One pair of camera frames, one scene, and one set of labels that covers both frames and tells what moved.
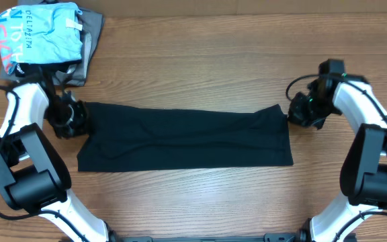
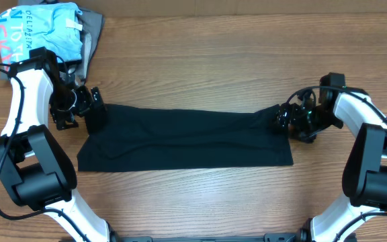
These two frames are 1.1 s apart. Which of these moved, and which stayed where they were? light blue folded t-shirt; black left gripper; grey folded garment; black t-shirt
Moved: black left gripper
Stayed: black t-shirt; grey folded garment; light blue folded t-shirt
